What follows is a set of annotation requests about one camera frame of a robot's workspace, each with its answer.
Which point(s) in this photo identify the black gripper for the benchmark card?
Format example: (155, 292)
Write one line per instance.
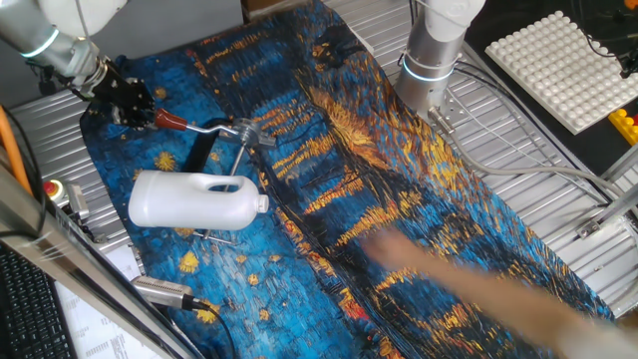
(122, 92)

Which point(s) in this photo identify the white plastic jug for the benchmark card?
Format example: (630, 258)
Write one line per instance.
(184, 202)

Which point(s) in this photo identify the bare forearm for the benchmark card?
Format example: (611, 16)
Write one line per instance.
(498, 299)

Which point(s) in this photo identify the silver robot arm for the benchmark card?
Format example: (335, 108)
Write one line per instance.
(433, 50)

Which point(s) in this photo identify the bare right hand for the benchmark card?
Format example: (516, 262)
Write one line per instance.
(399, 254)

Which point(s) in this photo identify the red emergency stop button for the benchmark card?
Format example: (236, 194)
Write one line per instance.
(60, 192)

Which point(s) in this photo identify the thin metal rod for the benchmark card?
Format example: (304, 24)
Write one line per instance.
(234, 167)

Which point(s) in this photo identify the orange tube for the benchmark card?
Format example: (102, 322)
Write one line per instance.
(12, 149)

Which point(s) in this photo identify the starry night painted cloth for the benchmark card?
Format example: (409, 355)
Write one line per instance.
(309, 174)

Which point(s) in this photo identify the black keyboard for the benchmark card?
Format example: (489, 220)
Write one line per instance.
(30, 309)

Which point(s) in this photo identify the printed paper sheet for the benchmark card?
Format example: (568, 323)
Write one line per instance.
(95, 334)

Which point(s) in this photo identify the metal base mounting plate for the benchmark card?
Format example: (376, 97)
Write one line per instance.
(456, 112)

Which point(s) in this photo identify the white studded baseplate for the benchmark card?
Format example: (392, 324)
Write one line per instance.
(558, 70)

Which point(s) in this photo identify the aluminium profile strut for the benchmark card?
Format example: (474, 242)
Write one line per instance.
(613, 209)

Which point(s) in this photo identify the yellow toy brick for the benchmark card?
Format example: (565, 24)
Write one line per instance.
(624, 127)

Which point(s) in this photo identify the black clamp device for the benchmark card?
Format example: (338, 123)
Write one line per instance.
(629, 65)

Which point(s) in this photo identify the aluminium frame bar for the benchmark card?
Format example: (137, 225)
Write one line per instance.
(75, 269)

